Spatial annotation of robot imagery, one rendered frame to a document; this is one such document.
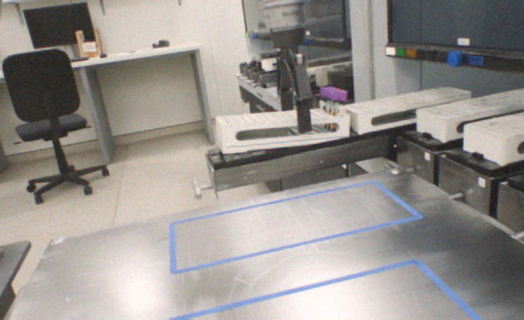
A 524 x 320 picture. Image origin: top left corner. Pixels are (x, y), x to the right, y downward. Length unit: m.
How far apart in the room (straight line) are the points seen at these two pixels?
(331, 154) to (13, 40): 3.91
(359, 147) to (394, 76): 0.26
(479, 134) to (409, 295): 0.44
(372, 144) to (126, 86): 3.66
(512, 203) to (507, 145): 0.10
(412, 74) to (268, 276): 0.81
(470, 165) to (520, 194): 0.12
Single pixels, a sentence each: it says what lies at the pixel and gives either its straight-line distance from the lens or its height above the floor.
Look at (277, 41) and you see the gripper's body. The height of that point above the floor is 1.05.
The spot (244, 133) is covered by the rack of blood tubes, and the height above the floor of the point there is 0.84.
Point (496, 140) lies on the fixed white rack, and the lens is 0.83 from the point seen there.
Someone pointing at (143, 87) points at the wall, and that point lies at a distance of 4.46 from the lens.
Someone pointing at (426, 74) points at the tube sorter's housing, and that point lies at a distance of 1.23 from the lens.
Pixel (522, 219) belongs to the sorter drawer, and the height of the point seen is 0.76.
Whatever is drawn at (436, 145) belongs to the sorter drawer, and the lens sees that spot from 0.92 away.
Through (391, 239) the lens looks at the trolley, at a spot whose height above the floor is 0.82.
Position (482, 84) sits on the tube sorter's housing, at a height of 0.85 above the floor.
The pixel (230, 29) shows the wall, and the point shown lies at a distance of 4.49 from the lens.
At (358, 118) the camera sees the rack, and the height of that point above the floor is 0.85.
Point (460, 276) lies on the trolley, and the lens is 0.52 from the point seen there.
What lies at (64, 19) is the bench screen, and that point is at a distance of 4.24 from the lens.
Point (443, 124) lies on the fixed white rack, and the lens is 0.93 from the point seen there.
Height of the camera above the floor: 1.12
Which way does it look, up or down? 19 degrees down
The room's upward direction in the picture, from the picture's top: 8 degrees counter-clockwise
